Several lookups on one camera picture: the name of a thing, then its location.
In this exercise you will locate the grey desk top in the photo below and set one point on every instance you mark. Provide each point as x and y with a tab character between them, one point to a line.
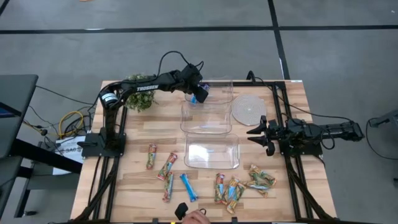
15	109

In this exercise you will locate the clear plastic storage bin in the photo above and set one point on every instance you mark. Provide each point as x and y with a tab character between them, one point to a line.
205	119
213	152
220	93

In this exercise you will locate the black desk leg frame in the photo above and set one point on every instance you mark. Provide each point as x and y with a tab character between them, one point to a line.
46	158

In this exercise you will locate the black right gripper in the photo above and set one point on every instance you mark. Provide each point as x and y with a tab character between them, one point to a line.
278	133

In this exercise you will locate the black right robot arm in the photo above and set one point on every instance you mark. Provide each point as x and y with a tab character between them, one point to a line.
335	130

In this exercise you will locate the black handheld device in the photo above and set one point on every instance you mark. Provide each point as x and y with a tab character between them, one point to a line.
181	211

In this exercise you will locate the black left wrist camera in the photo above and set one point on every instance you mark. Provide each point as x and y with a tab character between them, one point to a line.
191	72

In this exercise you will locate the red green granola bar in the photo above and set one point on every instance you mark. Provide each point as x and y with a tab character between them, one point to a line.
219	188
151	156
167	162
168	187

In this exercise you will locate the black aluminium table frame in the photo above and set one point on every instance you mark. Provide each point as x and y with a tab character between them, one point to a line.
267	84

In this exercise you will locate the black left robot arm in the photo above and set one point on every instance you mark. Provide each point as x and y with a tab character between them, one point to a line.
130	88

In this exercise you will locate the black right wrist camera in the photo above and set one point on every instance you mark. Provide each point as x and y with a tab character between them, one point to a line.
297	127

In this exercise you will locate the white paper sheet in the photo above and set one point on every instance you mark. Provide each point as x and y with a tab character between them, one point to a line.
70	149

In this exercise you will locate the person's hand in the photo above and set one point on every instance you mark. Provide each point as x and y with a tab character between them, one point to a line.
196	217

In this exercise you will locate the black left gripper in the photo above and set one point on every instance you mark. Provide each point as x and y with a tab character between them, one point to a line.
186	87

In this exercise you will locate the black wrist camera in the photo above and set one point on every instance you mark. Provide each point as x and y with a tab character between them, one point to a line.
297	127
191	72

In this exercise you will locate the green potted plant black pot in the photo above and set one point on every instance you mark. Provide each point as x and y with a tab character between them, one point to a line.
140	99

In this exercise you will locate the grey chair base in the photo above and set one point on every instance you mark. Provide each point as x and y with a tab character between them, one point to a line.
385	118

